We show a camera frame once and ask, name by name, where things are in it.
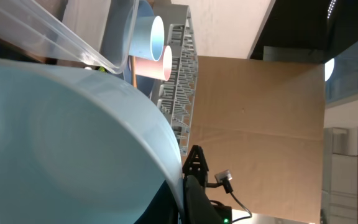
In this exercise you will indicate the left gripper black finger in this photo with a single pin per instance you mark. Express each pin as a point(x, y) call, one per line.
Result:
point(199, 209)

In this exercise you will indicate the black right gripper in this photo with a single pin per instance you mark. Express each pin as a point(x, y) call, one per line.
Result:
point(196, 166)

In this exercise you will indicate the light blue bowl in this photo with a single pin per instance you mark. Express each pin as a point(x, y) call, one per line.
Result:
point(81, 146)

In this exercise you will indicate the grey dishwasher rack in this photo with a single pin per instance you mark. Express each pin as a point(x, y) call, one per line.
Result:
point(175, 97)

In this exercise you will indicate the brown cardboard panel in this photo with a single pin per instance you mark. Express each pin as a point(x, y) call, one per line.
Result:
point(263, 121)

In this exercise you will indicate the pink cup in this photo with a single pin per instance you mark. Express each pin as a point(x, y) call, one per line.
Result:
point(160, 69)

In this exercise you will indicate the wooden chopstick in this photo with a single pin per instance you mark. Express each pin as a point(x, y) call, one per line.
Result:
point(133, 73)

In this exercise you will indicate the light blue cup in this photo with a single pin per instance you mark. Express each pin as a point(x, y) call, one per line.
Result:
point(148, 38)

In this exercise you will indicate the clear plastic bin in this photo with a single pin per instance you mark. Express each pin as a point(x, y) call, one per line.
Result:
point(94, 33)

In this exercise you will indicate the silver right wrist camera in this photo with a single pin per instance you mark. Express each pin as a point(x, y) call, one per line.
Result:
point(224, 175)

